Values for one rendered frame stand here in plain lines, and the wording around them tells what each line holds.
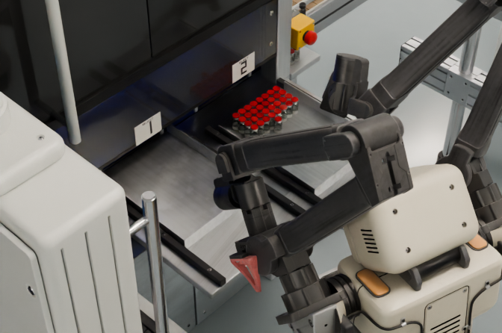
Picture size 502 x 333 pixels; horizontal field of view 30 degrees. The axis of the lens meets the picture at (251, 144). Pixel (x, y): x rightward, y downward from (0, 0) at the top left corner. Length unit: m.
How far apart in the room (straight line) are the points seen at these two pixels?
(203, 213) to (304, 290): 0.66
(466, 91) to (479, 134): 1.44
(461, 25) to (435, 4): 2.76
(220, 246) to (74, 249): 0.85
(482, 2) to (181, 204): 0.92
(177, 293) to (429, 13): 2.23
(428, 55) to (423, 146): 1.93
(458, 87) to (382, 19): 1.22
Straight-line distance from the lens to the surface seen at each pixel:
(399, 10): 4.57
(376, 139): 1.43
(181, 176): 2.40
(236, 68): 2.48
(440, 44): 1.91
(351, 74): 2.00
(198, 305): 3.00
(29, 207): 1.43
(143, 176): 2.41
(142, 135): 2.32
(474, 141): 1.90
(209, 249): 2.23
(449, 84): 3.36
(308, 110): 2.59
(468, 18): 1.89
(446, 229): 1.71
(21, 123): 1.52
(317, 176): 2.40
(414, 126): 3.92
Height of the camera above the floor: 2.56
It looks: 43 degrees down
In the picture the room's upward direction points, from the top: straight up
